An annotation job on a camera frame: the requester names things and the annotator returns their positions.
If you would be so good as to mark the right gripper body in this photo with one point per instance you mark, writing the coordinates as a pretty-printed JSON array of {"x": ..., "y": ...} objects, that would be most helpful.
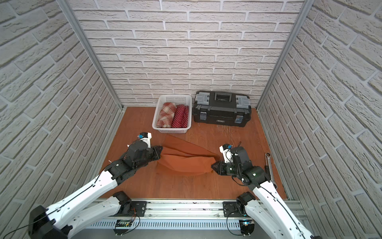
[{"x": 230, "y": 170}]

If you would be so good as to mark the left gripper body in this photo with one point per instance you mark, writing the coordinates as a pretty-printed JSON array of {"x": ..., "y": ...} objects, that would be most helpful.
[{"x": 153, "y": 153}]

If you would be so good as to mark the orange skirt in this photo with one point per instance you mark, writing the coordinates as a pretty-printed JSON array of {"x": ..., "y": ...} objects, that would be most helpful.
[{"x": 182, "y": 158}]

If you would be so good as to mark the red plaid skirt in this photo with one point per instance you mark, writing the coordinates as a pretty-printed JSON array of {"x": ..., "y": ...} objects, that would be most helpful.
[{"x": 166, "y": 115}]

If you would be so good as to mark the red polka dot skirt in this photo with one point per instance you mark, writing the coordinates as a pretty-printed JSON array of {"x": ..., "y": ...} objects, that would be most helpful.
[{"x": 181, "y": 117}]

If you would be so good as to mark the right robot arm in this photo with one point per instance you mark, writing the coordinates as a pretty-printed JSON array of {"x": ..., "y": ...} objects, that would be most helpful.
[{"x": 261, "y": 203}]

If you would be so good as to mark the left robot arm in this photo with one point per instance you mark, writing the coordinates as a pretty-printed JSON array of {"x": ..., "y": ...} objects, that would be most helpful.
[{"x": 74, "y": 213}]

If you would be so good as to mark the right controller board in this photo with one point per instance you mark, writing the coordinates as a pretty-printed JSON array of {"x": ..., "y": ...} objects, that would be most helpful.
[{"x": 246, "y": 227}]

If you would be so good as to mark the controller board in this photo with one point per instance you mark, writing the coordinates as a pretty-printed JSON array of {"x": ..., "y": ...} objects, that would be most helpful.
[
  {"x": 122, "y": 227},
  {"x": 246, "y": 227}
]

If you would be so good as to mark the white plastic basket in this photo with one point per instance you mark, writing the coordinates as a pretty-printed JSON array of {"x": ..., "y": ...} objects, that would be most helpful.
[{"x": 176, "y": 100}]

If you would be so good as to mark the black plastic toolbox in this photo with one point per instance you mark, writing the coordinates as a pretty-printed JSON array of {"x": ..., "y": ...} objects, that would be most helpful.
[{"x": 222, "y": 108}]

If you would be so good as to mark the left controller board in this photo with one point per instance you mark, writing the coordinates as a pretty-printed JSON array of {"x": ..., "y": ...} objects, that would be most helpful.
[{"x": 122, "y": 227}]

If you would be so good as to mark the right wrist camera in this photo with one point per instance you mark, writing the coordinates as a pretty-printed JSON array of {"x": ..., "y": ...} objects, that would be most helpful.
[{"x": 226, "y": 152}]

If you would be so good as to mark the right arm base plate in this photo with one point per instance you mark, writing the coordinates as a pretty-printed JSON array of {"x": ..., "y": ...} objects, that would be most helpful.
[{"x": 235, "y": 209}]

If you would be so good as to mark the aluminium mounting rail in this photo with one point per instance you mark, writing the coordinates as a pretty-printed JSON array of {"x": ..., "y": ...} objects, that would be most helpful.
[{"x": 183, "y": 209}]

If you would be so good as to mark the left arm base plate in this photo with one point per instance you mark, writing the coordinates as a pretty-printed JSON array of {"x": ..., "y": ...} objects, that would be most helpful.
[{"x": 133, "y": 208}]

